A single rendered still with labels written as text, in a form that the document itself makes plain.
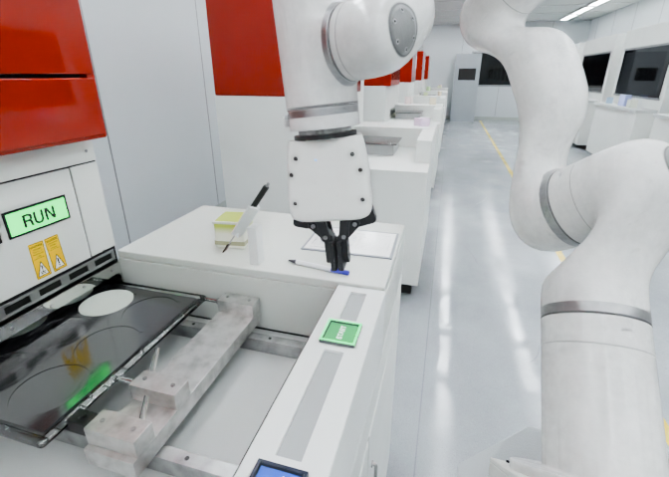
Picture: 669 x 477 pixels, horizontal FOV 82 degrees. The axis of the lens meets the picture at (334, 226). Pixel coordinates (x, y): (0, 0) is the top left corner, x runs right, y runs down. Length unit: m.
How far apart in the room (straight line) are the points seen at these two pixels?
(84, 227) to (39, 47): 0.35
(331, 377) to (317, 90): 0.37
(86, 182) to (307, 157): 0.60
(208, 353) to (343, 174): 0.44
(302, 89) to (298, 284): 0.46
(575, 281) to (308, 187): 0.35
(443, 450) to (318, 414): 1.27
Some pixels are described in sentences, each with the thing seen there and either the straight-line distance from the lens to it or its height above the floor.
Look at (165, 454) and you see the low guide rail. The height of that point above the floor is 0.85.
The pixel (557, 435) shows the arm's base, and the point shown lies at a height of 0.96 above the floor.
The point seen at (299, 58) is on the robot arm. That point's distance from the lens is 0.44.
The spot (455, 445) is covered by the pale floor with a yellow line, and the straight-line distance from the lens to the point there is 1.79.
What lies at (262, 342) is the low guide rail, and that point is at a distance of 0.82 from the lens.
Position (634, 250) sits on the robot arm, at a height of 1.14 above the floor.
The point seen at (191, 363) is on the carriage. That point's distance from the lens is 0.74.
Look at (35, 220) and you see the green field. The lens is 0.89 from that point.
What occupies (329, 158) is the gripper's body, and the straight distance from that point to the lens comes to 0.45.
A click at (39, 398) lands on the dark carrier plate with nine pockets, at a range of 0.76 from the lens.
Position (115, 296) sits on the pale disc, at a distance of 0.96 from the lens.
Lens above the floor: 1.34
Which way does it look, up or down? 21 degrees down
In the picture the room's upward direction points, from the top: straight up
